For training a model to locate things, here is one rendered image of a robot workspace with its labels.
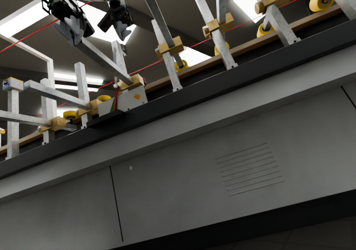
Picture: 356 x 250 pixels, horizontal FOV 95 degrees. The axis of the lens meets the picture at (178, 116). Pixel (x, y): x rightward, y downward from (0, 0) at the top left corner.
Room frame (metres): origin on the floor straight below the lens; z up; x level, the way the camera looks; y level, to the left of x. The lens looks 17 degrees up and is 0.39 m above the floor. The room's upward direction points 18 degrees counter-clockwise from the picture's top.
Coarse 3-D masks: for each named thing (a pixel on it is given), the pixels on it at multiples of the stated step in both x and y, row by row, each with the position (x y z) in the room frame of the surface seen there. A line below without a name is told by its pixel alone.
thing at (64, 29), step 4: (56, 24) 0.35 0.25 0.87; (60, 24) 0.36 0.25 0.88; (64, 24) 0.37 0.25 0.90; (56, 28) 0.34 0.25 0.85; (60, 28) 0.36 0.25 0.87; (64, 28) 0.37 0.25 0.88; (68, 28) 0.38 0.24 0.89; (60, 32) 0.36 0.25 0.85; (64, 32) 0.37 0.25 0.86; (68, 32) 0.38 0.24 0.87; (72, 32) 0.39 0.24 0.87; (64, 36) 0.37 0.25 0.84; (68, 36) 0.38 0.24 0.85; (72, 36) 0.38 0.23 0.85; (68, 40) 0.38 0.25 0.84; (72, 40) 0.38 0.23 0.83; (72, 44) 0.38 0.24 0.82
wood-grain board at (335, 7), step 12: (324, 12) 0.69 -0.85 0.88; (336, 12) 0.71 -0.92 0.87; (288, 24) 0.72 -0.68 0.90; (300, 24) 0.72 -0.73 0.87; (312, 24) 0.75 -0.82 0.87; (264, 36) 0.74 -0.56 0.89; (276, 36) 0.75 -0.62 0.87; (240, 48) 0.77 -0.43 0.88; (252, 48) 0.79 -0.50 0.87; (204, 60) 0.80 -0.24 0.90; (216, 60) 0.80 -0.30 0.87; (180, 72) 0.83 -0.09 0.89; (192, 72) 0.84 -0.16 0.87; (156, 84) 0.86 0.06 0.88; (168, 84) 0.89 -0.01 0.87; (36, 132) 1.02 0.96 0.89; (24, 144) 1.09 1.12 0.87
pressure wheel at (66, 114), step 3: (66, 111) 0.88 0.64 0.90; (69, 111) 0.89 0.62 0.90; (72, 111) 0.89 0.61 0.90; (63, 114) 0.89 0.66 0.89; (66, 114) 0.88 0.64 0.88; (69, 114) 0.88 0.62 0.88; (72, 114) 0.89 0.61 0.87; (75, 114) 0.91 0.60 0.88; (63, 117) 0.89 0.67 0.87; (66, 117) 0.90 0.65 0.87; (69, 117) 0.91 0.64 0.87; (72, 117) 0.92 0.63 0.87; (75, 117) 0.93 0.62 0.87; (72, 120) 0.92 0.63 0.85; (72, 123) 0.92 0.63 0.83
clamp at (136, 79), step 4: (132, 76) 0.69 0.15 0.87; (136, 76) 0.69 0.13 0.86; (140, 76) 0.71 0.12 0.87; (132, 80) 0.69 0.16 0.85; (136, 80) 0.69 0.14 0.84; (140, 80) 0.70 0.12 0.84; (120, 84) 0.71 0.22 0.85; (124, 84) 0.70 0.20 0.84; (132, 84) 0.69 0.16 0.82; (136, 84) 0.70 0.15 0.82; (140, 84) 0.71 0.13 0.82; (120, 88) 0.71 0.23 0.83; (124, 88) 0.70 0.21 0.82; (128, 88) 0.71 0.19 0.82; (132, 88) 0.73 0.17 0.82; (120, 92) 0.73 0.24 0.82
